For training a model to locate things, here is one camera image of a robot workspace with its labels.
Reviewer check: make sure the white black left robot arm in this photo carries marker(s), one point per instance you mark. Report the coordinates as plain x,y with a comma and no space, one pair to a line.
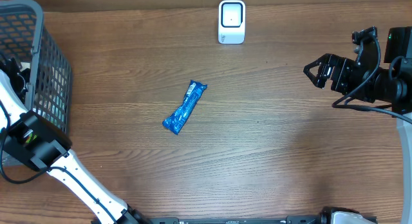
74,179

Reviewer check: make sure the white barcode scanner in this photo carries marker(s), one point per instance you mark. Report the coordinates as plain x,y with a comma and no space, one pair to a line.
231,22

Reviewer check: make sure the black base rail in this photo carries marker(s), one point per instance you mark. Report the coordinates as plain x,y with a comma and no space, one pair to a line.
308,219

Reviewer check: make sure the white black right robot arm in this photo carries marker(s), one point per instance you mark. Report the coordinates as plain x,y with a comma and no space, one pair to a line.
374,82

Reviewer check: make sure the grey plastic mesh basket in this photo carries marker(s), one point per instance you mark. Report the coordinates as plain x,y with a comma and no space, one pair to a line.
36,86

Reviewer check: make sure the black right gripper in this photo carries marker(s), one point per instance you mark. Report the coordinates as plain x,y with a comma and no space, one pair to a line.
342,64

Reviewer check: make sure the blue cookie packet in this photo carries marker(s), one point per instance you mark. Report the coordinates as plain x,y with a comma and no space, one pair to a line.
179,117

